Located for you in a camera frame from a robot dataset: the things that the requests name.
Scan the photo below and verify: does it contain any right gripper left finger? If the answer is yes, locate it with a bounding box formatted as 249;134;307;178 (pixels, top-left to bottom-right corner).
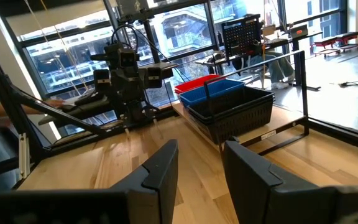
109;139;180;224

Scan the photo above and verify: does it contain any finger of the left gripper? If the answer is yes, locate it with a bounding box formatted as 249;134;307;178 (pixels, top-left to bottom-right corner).
112;74;124;100
134;73;147;99

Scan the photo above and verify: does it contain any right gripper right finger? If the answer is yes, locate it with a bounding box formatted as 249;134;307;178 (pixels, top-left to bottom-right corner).
222;139;338;224

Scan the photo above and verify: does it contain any red plastic basket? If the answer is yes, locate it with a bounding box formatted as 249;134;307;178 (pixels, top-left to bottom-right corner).
174;73;226;95

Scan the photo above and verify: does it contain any black plastic basket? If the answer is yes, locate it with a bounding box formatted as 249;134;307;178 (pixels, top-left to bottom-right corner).
186;86;275;121
194;101;275;144
188;98;275;125

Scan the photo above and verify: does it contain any blue plastic basket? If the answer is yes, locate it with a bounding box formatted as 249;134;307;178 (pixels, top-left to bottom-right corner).
178;78;246;108

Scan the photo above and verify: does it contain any person's forearm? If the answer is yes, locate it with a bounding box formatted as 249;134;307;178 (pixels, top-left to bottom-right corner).
0;98;48;116

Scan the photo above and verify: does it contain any black pole stand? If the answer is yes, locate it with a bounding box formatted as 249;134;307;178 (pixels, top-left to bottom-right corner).
115;0;164;65

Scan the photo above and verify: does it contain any person's hand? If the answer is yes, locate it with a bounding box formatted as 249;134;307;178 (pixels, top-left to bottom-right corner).
44;98;65;108

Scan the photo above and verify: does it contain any black pegboard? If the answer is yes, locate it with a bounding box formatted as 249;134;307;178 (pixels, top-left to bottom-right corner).
221;14;264;58

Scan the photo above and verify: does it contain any person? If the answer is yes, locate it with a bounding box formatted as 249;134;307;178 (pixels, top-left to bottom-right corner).
231;49;295;91

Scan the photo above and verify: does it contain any background work table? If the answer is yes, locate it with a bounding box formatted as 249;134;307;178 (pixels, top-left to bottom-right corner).
194;29;323;68

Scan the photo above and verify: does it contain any red platform cart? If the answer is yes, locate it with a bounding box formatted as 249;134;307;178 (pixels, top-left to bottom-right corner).
311;36;338;58
334;30;358;52

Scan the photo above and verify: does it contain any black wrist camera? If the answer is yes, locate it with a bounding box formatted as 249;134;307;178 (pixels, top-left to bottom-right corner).
116;46;139;68

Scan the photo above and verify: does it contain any black window frame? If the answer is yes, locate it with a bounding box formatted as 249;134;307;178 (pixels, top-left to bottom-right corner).
0;0;349;100

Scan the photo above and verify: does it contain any black aluminium rig frame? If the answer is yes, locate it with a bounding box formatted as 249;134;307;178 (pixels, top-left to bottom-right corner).
0;29;358;194

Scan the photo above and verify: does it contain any black metal shelf frame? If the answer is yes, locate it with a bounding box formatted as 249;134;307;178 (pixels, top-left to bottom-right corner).
203;50;311;156

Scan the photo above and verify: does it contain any silver frame bracket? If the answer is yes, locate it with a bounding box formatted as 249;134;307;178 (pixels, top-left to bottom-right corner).
17;133;31;180

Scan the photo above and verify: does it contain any black floor cable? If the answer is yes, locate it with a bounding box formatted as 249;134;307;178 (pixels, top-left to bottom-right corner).
329;79;358;90

